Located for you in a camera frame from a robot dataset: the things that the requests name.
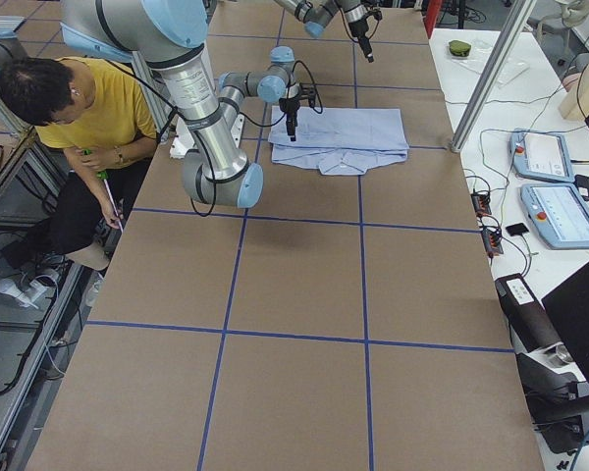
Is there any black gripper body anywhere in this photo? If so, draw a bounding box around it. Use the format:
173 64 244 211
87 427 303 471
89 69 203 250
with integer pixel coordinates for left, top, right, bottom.
348 19 369 42
279 97 299 116

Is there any light blue striped shirt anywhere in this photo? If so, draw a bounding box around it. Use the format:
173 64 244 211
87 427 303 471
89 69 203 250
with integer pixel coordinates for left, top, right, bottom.
268 108 409 176

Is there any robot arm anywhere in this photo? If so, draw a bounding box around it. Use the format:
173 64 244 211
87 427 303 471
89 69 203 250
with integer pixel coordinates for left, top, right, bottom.
275 0 382 63
61 0 298 208

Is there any green folded cloth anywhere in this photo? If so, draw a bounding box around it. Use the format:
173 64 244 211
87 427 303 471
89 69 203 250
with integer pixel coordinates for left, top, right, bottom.
448 39 472 59

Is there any person in yellow shirt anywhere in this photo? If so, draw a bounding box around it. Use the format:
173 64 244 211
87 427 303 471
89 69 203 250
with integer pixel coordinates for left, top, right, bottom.
0 57 158 272

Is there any upper teach pendant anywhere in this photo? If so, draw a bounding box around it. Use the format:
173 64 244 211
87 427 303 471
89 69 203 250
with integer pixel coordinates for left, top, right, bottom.
509 128 574 183

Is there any teach pendant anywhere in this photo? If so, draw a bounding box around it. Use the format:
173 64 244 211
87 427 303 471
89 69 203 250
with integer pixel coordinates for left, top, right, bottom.
509 128 574 183
519 183 589 249

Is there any lower teach pendant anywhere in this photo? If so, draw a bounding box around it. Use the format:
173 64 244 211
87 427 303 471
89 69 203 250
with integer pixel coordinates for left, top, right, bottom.
519 183 589 249

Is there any black monitor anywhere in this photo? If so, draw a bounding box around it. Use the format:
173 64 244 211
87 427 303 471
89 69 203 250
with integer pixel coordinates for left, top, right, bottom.
542 262 589 382

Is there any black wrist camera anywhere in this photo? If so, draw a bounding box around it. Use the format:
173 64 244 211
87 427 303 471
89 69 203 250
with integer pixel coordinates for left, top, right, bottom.
299 83 324 114

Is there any aluminium frame post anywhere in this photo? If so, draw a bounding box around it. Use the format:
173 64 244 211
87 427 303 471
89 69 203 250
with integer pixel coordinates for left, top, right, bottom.
450 0 536 153

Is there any black pendant cable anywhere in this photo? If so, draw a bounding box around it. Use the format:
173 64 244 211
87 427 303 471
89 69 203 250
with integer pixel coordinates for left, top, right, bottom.
441 82 589 148

